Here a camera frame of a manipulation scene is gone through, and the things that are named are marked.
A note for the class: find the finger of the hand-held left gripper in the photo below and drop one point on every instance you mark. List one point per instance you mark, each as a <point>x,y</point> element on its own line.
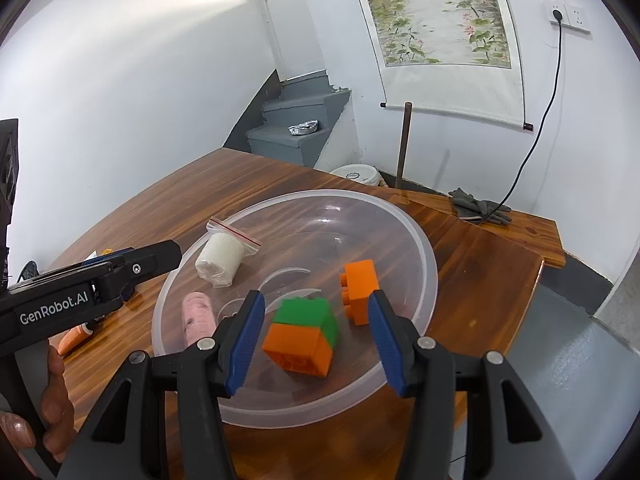
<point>114,301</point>
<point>150,260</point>

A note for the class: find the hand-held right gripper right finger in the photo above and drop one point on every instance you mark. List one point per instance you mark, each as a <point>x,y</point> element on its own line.
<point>387,345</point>

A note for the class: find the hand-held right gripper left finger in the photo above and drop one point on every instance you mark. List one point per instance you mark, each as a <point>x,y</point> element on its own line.
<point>245,350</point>

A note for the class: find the orange toy carrot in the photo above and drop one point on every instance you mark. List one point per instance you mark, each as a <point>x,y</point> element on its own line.
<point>72,340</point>

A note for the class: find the large orange toy block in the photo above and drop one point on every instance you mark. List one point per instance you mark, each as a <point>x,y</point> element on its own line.
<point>295,351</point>

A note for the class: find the white roll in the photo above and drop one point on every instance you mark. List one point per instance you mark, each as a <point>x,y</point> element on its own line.
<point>217,260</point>

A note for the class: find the green toy block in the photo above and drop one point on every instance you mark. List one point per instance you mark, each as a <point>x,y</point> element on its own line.
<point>305,312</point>

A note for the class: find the clear plastic bowl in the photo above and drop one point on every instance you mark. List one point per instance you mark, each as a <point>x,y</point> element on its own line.
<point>310,240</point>

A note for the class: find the wooden desktop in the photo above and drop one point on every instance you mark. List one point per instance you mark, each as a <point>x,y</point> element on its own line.
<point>475,285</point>

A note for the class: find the person's left hand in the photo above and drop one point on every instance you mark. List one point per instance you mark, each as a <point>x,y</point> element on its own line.
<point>54,395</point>

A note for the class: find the pink roll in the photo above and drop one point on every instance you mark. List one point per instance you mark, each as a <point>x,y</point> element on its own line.
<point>197,315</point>

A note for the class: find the small orange toy block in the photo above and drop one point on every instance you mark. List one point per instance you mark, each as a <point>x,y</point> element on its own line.
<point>360,280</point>

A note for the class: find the grey work gloves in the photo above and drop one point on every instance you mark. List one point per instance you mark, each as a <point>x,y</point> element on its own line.
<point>475,205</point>

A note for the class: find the white bucket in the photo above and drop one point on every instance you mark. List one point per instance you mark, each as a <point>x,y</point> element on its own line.
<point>360,175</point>

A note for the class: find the grey stairs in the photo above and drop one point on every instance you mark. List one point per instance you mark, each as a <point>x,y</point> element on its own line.
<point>285,147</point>

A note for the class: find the brown wooden stick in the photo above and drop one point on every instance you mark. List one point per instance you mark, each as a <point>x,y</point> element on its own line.
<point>404,145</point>

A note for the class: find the crumpled foil tray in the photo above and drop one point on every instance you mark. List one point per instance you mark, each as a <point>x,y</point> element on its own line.
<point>302,129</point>

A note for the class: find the wall scroll painting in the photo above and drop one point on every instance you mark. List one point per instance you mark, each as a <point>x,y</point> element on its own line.
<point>440,20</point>

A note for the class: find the white wall socket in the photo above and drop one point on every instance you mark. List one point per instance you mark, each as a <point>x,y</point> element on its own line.
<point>575,17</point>

